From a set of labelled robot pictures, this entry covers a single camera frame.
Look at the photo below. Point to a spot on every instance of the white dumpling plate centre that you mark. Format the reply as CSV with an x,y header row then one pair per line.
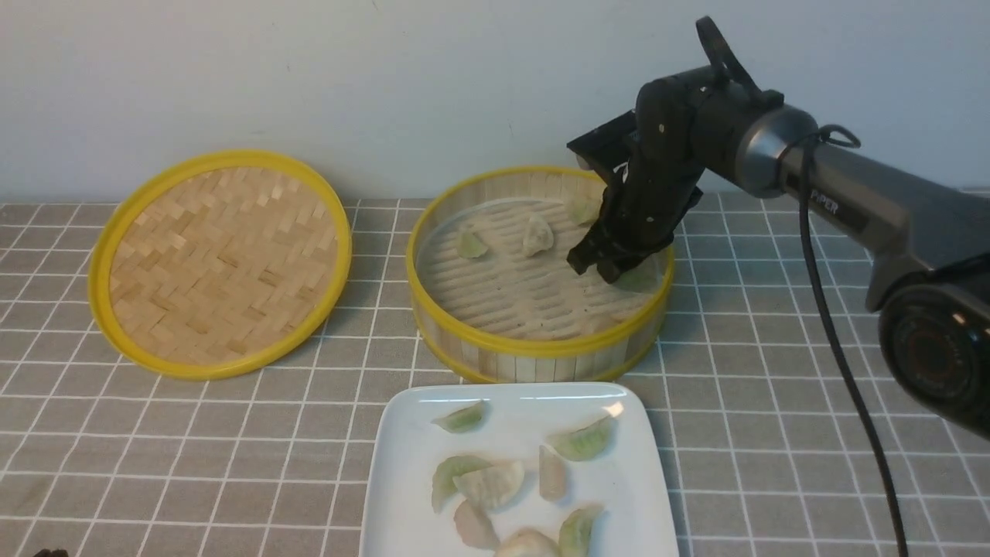
x,y
492,487

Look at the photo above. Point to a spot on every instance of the green dumpling steamer top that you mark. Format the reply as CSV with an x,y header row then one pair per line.
x,y
583,210

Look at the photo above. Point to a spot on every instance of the pink dumpling plate right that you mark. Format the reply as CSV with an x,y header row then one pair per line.
x,y
552,475

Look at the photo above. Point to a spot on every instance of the woven bamboo steamer lid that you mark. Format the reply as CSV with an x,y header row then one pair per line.
x,y
220,265

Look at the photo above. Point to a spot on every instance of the pink dumpling plate lower left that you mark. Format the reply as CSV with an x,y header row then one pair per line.
x,y
474,528

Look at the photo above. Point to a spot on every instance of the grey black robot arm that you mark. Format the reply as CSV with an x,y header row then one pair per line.
x,y
930,243

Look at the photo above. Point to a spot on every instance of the pink dumpling plate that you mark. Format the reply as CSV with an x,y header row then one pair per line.
x,y
552,475
474,528

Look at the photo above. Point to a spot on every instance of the green dumpling steamer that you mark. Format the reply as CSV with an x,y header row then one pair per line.
x,y
583,210
469,245
645,278

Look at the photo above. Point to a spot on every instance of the green dumpling plate bottom right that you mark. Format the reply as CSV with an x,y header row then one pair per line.
x,y
575,533

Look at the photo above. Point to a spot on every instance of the bamboo steamer basket yellow rim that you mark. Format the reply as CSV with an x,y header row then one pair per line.
x,y
506,318

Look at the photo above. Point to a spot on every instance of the dark object bottom left corner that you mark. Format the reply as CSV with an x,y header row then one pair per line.
x,y
47,552

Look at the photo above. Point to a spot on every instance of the white dumpling plate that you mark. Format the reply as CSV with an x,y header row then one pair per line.
x,y
492,487
527,542

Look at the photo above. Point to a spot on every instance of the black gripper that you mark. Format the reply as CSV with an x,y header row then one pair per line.
x,y
658,189

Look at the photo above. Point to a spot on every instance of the green dumpling plate top left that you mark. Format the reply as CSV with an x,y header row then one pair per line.
x,y
463,420

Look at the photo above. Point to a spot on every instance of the green dumpling plate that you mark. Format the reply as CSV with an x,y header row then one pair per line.
x,y
575,533
443,479
463,420
586,443

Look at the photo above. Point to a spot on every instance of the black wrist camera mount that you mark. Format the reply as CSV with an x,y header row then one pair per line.
x,y
604,150

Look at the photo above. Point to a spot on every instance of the white square plate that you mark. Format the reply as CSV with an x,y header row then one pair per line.
x,y
627,479

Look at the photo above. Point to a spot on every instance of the white dumpling plate bottom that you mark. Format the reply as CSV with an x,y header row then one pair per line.
x,y
527,542

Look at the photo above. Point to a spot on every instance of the green dumpling plate top right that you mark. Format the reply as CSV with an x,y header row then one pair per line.
x,y
586,443

